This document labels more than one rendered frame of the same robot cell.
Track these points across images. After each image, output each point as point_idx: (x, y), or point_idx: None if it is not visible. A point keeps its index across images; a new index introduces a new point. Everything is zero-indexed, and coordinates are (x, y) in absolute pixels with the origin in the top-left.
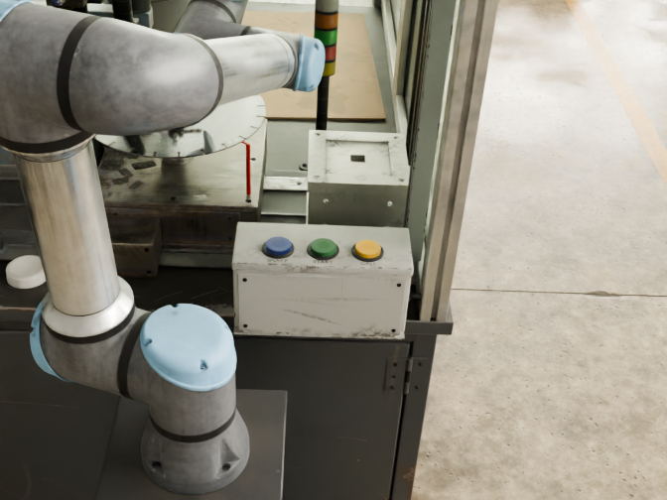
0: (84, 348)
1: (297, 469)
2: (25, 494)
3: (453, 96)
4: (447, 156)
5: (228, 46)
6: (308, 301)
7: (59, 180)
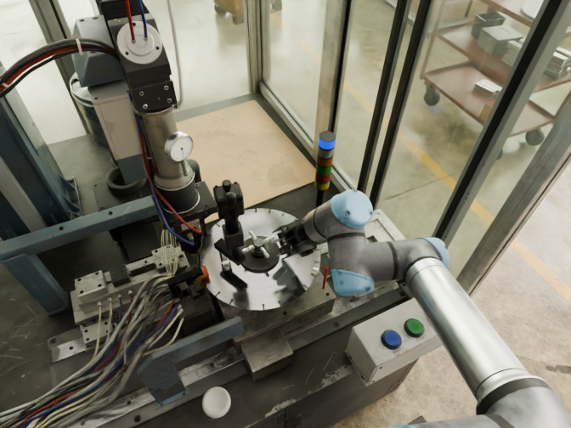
0: None
1: (363, 394)
2: None
3: (507, 235)
4: (490, 261)
5: (495, 335)
6: (409, 356)
7: None
